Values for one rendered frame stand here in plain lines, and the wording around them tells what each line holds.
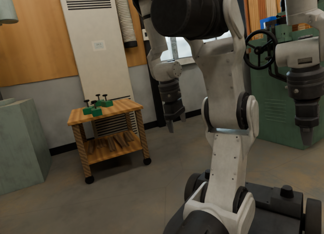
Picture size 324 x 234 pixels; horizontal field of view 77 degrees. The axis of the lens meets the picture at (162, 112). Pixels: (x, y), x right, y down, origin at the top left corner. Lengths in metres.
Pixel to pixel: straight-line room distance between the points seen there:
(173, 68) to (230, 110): 0.26
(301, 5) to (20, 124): 1.90
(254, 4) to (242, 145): 3.00
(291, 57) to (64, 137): 2.42
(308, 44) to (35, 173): 2.01
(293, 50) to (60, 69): 2.29
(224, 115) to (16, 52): 2.27
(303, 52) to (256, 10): 3.01
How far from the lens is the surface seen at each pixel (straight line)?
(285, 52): 0.66
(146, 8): 0.81
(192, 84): 3.00
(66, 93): 2.58
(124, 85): 2.33
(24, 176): 2.12
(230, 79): 0.72
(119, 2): 2.58
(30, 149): 2.03
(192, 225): 0.68
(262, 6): 3.78
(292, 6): 0.64
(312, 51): 0.65
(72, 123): 1.59
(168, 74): 0.81
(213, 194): 0.82
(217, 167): 0.82
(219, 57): 0.71
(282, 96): 1.89
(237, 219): 0.73
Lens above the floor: 0.82
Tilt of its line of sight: 13 degrees down
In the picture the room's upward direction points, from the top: 9 degrees counter-clockwise
